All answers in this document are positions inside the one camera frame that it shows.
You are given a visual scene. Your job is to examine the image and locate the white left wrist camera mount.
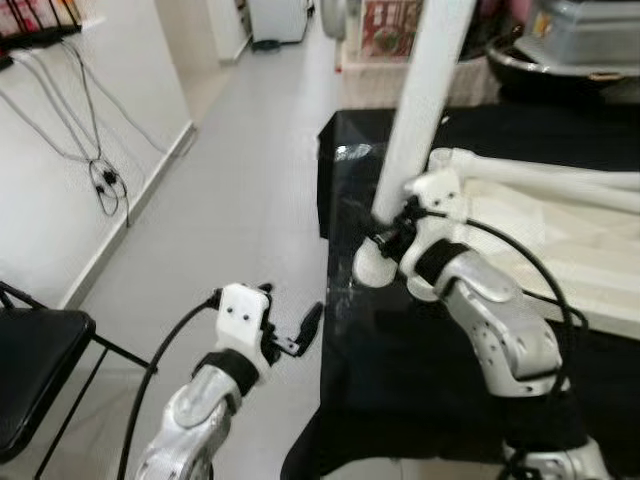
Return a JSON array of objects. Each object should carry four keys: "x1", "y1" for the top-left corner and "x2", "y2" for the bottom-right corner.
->
[{"x1": 213, "y1": 283, "x2": 273, "y2": 371}]

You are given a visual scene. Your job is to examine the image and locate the black tablecloth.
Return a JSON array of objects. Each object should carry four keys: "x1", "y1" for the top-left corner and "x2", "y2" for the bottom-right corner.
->
[{"x1": 280, "y1": 100, "x2": 640, "y2": 480}]

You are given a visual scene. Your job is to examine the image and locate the clear plastic bag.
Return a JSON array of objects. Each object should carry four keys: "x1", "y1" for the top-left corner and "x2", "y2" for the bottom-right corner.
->
[
  {"x1": 333, "y1": 143, "x2": 386, "y2": 166},
  {"x1": 325, "y1": 195, "x2": 376, "y2": 331}
]

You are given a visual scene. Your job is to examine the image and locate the black ledge rack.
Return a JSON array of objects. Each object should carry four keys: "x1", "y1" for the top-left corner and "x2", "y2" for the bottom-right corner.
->
[{"x1": 0, "y1": 0, "x2": 86, "y2": 51}]

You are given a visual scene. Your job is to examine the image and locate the thin wall cable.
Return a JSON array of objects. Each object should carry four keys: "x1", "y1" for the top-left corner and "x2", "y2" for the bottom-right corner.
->
[
  {"x1": 0, "y1": 88, "x2": 99, "y2": 167},
  {"x1": 15, "y1": 55, "x2": 99, "y2": 164},
  {"x1": 72, "y1": 40, "x2": 169, "y2": 156},
  {"x1": 60, "y1": 45, "x2": 104, "y2": 164}
]

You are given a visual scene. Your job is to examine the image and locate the orange lidded storage box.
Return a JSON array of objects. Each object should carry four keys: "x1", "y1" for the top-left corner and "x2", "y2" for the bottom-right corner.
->
[{"x1": 358, "y1": 0, "x2": 426, "y2": 61}]

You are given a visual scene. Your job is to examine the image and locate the white plastic table top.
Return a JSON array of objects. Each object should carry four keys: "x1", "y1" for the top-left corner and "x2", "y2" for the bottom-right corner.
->
[{"x1": 352, "y1": 148, "x2": 640, "y2": 341}]

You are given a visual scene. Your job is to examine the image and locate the white appliance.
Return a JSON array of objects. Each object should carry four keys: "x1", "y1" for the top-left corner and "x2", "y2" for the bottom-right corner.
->
[{"x1": 248, "y1": 0, "x2": 313, "y2": 46}]

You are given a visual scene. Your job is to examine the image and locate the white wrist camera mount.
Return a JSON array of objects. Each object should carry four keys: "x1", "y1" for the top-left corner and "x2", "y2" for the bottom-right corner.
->
[
  {"x1": 403, "y1": 168, "x2": 471, "y2": 301},
  {"x1": 213, "y1": 283, "x2": 273, "y2": 371}
]

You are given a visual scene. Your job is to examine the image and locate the green lidded clear box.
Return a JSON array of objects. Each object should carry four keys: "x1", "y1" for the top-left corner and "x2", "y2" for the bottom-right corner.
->
[{"x1": 535, "y1": 0, "x2": 640, "y2": 69}]

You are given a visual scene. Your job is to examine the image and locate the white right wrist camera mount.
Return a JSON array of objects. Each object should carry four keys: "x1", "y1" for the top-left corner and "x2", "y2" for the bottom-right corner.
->
[{"x1": 403, "y1": 168, "x2": 471, "y2": 301}]

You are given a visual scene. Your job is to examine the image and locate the white plastic table leg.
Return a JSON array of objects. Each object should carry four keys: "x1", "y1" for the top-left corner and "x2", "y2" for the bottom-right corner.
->
[
  {"x1": 500, "y1": 160, "x2": 640, "y2": 191},
  {"x1": 428, "y1": 147, "x2": 640, "y2": 214},
  {"x1": 372, "y1": 0, "x2": 479, "y2": 226}
]

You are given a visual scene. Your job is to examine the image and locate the beige patterned cloth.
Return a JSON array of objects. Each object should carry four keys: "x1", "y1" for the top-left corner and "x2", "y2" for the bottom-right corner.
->
[{"x1": 340, "y1": 60, "x2": 501, "y2": 109}]

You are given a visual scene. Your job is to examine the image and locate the black folding chair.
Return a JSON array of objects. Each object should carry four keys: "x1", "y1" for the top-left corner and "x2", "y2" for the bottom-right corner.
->
[{"x1": 0, "y1": 280, "x2": 156, "y2": 476}]

